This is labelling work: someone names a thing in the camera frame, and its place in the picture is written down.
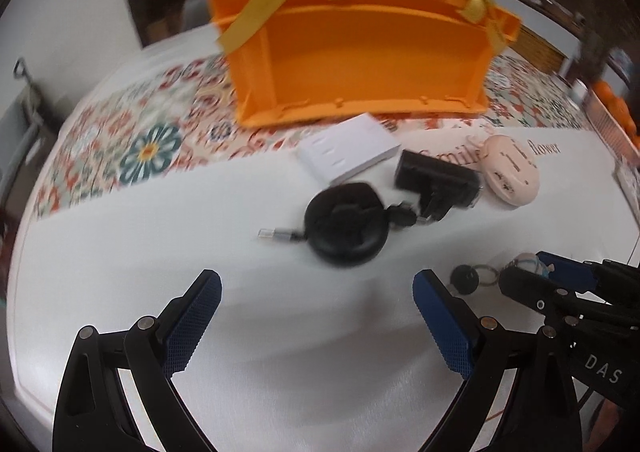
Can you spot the pink basket of oranges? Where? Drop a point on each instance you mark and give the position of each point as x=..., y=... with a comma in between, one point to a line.
x=610, y=116

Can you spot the black clip-on device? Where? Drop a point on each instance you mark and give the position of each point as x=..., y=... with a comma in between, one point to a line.
x=440, y=185

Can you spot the small white cup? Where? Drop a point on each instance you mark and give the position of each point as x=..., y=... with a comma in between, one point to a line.
x=578, y=93

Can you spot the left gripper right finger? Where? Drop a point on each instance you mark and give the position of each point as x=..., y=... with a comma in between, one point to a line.
x=541, y=413

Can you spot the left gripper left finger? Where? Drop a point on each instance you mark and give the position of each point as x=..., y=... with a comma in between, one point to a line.
x=92, y=412

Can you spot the white USB hub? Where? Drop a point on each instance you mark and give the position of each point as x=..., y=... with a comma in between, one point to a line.
x=347, y=149

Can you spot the patterned tile table runner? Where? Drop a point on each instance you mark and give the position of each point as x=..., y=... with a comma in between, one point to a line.
x=184, y=118

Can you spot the upright vacuum cleaner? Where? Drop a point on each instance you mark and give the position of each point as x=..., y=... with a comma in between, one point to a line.
x=31, y=96

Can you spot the pink deer round gadget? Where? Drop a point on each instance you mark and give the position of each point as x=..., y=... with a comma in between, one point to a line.
x=508, y=168

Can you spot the orange plastic storage crate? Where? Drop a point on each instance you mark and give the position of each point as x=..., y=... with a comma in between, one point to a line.
x=298, y=61

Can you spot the black retractable cable reel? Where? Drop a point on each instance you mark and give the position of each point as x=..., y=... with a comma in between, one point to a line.
x=347, y=225

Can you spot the black key with figure keychain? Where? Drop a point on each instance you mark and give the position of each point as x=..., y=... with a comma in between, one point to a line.
x=465, y=279

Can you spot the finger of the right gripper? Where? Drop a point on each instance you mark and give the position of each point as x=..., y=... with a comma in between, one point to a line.
x=567, y=273
x=533, y=291

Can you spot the woven wicker tissue box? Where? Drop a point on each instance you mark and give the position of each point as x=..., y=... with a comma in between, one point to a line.
x=538, y=52

